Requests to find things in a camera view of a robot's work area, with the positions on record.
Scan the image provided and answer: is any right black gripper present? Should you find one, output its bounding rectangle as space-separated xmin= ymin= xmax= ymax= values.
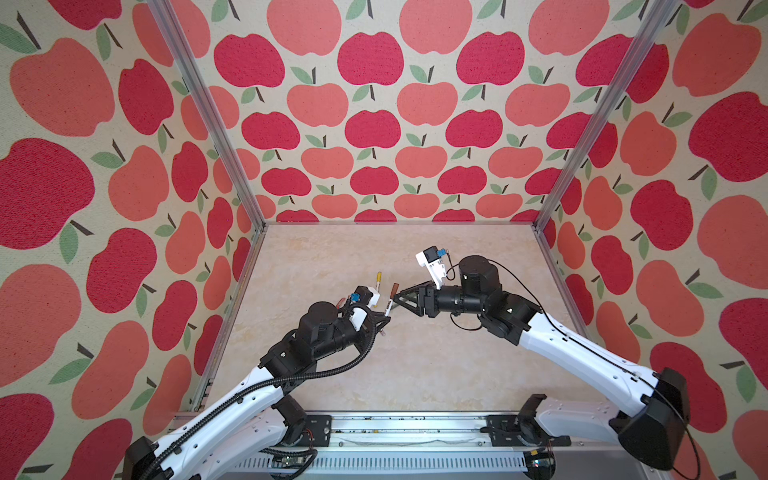
xmin=390 ymin=278 xmax=486 ymax=321

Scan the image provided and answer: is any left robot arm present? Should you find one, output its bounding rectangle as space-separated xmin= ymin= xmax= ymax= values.
xmin=122 ymin=301 xmax=391 ymax=479

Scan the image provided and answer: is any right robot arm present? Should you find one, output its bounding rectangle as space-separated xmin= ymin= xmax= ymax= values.
xmin=391 ymin=252 xmax=691 ymax=471

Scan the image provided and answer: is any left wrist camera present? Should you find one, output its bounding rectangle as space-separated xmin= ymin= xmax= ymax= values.
xmin=349 ymin=285 xmax=380 ymax=331

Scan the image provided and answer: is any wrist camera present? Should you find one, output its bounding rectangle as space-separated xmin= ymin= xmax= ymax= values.
xmin=349 ymin=285 xmax=380 ymax=331
xmin=415 ymin=246 xmax=448 ymax=290

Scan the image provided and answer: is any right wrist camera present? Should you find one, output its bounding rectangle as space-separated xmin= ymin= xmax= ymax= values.
xmin=415 ymin=246 xmax=448 ymax=290

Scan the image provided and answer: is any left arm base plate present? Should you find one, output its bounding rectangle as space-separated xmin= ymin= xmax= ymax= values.
xmin=275 ymin=414 xmax=333 ymax=449

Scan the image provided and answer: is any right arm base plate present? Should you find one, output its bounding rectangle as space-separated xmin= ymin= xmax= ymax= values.
xmin=480 ymin=415 xmax=572 ymax=447

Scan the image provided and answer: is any left aluminium frame post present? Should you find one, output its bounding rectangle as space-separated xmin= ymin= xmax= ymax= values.
xmin=148 ymin=1 xmax=267 ymax=235

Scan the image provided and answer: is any aluminium frame post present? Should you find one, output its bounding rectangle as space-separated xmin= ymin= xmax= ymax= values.
xmin=148 ymin=1 xmax=267 ymax=235
xmin=533 ymin=0 xmax=682 ymax=234

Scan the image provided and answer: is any right aluminium frame post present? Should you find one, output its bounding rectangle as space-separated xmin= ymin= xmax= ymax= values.
xmin=533 ymin=0 xmax=682 ymax=234

